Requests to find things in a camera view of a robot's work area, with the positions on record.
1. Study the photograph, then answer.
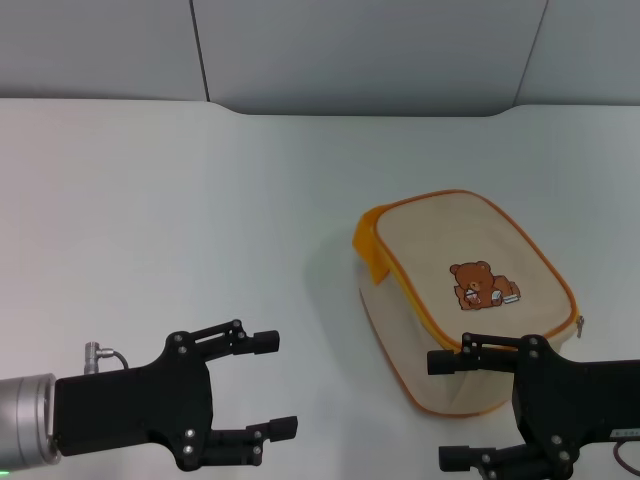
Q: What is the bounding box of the beige food bag orange trim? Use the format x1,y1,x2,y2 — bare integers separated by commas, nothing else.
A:
352,188,586,419

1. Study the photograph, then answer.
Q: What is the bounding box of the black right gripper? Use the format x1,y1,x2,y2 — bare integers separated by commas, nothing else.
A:
426,332,640,480

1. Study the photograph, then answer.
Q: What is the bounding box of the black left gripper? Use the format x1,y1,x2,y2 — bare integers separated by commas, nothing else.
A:
53,319,300,472

